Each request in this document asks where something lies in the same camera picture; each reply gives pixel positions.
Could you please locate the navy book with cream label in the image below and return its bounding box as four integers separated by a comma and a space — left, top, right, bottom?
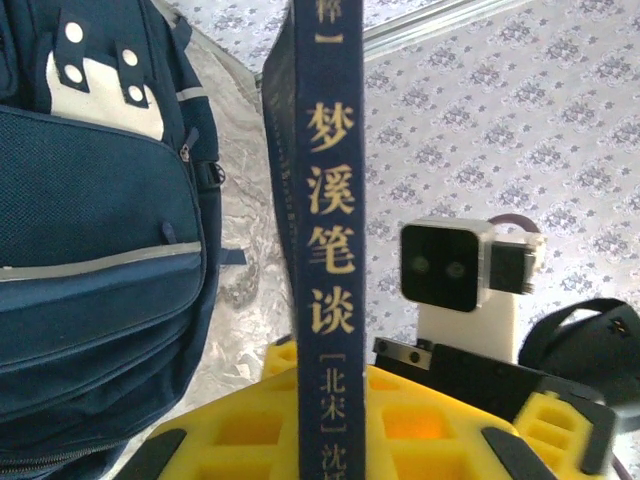
259, 0, 369, 480

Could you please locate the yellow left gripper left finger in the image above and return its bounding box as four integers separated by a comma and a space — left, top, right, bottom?
117, 339, 301, 480

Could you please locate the aluminium frame post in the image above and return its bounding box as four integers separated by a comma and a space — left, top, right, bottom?
363, 0, 504, 54

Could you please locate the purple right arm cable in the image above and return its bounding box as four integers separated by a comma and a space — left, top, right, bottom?
492, 212, 542, 236

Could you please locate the navy blue backpack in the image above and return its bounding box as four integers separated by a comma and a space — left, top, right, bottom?
0, 0, 249, 480

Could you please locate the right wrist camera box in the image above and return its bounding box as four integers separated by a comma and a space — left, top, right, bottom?
399, 218, 547, 314

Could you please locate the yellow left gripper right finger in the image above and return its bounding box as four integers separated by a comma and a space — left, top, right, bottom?
364, 363, 554, 480

